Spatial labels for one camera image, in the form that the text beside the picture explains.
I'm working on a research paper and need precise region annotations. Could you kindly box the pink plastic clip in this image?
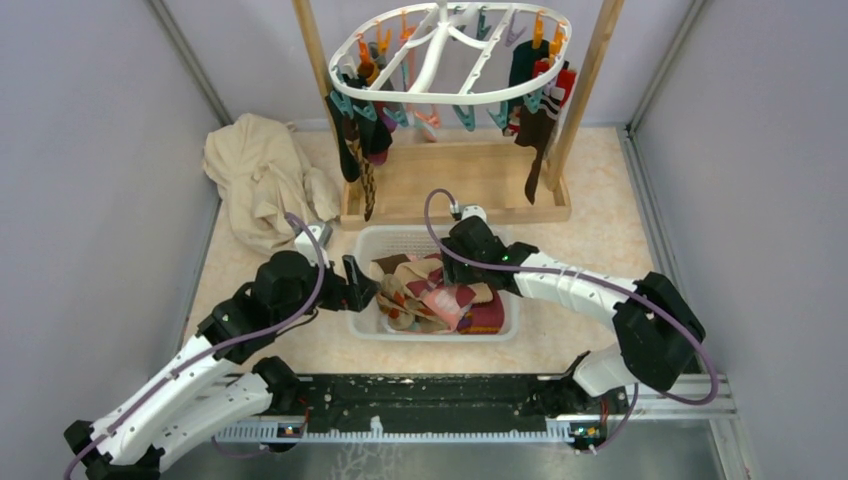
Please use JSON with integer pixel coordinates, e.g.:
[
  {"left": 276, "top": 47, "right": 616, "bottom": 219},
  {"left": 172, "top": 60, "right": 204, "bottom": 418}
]
[{"left": 413, "top": 105, "right": 442, "bottom": 130}]

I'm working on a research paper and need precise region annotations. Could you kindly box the cream sock brown toe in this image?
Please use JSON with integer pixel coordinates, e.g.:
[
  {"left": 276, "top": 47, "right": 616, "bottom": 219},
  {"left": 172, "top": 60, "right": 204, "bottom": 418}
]
[{"left": 367, "top": 254, "right": 416, "bottom": 282}]

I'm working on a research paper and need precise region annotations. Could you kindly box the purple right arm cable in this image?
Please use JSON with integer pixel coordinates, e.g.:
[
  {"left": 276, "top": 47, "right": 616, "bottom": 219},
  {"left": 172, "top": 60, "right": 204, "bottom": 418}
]
[{"left": 423, "top": 188, "right": 721, "bottom": 455}]

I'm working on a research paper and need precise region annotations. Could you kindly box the wooden hanger rack frame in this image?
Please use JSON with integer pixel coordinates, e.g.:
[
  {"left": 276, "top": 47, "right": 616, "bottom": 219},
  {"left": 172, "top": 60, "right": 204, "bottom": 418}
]
[{"left": 294, "top": 1, "right": 622, "bottom": 230}]

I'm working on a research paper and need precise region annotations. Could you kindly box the red and grey sock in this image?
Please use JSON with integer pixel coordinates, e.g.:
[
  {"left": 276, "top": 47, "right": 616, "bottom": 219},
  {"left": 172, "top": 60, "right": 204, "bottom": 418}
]
[{"left": 541, "top": 60, "right": 577, "bottom": 113}]

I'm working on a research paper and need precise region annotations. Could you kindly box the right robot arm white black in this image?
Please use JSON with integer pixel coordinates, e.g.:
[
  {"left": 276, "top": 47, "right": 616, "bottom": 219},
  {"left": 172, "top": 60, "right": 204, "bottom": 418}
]
[{"left": 438, "top": 216, "right": 706, "bottom": 412}]

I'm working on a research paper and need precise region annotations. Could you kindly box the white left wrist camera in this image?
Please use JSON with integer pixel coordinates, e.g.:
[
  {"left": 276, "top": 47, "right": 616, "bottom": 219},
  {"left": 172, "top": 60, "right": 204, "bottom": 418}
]
[{"left": 294, "top": 222, "right": 333, "bottom": 266}]

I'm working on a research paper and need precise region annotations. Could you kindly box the dark brown striped sock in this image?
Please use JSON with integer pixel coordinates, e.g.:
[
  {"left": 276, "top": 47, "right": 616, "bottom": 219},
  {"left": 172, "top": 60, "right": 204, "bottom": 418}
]
[{"left": 515, "top": 93, "right": 561, "bottom": 204}]

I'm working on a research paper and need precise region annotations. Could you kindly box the black sock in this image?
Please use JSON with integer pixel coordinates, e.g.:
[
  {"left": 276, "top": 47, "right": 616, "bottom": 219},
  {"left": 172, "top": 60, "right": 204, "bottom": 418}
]
[{"left": 325, "top": 95, "right": 360, "bottom": 183}]

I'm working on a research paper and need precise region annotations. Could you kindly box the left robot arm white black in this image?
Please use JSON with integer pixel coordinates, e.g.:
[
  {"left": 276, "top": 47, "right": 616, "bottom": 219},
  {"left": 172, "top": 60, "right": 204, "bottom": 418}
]
[{"left": 64, "top": 251, "right": 379, "bottom": 479}]

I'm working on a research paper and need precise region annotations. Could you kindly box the cream argyle sock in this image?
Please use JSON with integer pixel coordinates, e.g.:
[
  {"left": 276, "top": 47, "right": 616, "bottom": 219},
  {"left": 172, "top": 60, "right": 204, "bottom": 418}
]
[{"left": 376, "top": 274, "right": 450, "bottom": 334}]

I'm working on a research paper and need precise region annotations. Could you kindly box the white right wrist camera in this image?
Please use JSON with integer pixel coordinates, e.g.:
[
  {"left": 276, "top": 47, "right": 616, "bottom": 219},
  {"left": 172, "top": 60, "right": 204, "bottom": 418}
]
[{"left": 453, "top": 204, "right": 488, "bottom": 224}]

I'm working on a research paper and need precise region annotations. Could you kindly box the white oval clip hanger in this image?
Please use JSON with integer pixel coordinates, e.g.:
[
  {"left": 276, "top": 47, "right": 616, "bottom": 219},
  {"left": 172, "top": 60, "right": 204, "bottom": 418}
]
[{"left": 327, "top": 1, "right": 572, "bottom": 106}]

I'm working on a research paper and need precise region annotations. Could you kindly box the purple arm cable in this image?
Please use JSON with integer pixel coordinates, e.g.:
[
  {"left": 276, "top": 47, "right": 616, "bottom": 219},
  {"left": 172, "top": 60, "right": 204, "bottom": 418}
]
[
  {"left": 62, "top": 211, "right": 327, "bottom": 480},
  {"left": 423, "top": 188, "right": 721, "bottom": 455}
]

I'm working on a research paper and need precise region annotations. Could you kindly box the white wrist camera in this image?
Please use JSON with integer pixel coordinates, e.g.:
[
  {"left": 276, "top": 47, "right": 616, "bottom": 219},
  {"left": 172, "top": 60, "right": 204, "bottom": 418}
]
[
  {"left": 294, "top": 222, "right": 333, "bottom": 266},
  {"left": 453, "top": 204, "right": 488, "bottom": 224}
]

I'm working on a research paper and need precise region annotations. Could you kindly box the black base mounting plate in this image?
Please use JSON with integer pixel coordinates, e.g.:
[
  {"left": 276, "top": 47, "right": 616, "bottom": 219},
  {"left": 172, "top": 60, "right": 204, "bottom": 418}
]
[{"left": 268, "top": 374, "right": 629, "bottom": 434}]

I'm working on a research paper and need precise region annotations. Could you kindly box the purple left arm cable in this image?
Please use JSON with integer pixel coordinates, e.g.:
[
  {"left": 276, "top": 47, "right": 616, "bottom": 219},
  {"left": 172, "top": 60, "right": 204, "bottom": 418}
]
[{"left": 62, "top": 211, "right": 327, "bottom": 480}]

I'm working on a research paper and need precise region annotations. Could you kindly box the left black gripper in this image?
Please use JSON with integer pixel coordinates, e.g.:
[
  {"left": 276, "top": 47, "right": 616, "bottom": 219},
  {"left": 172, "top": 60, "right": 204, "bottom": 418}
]
[{"left": 274, "top": 249, "right": 380, "bottom": 328}]

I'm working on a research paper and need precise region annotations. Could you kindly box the white plastic mesh basket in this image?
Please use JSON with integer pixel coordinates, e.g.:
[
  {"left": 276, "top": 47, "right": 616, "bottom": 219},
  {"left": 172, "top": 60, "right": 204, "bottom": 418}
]
[{"left": 346, "top": 225, "right": 522, "bottom": 343}]

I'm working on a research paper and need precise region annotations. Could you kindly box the aluminium rail frame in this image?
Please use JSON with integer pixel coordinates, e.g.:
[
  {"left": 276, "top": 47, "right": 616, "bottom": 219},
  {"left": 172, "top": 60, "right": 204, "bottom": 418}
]
[{"left": 119, "top": 372, "right": 740, "bottom": 480}]

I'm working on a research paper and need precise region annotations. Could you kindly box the dark teal sock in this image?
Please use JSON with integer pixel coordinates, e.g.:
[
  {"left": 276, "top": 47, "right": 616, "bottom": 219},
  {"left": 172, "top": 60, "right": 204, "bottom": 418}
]
[{"left": 508, "top": 40, "right": 549, "bottom": 87}]

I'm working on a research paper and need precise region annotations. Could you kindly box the beige crumpled cloth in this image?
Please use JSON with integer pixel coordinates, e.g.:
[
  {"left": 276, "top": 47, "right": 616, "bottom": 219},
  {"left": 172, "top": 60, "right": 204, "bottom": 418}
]
[{"left": 202, "top": 113, "right": 340, "bottom": 255}]

